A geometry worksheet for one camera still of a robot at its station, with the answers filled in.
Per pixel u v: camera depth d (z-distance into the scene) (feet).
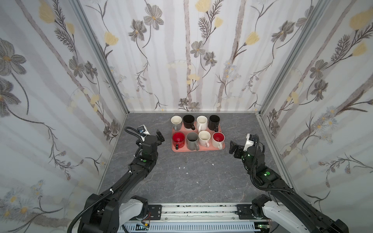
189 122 3.36
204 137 3.22
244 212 2.42
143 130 2.26
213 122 3.42
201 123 3.42
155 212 2.41
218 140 3.31
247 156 1.95
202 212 2.47
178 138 3.24
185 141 3.18
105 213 1.28
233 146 2.32
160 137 2.51
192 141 2.98
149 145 1.98
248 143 2.25
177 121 3.43
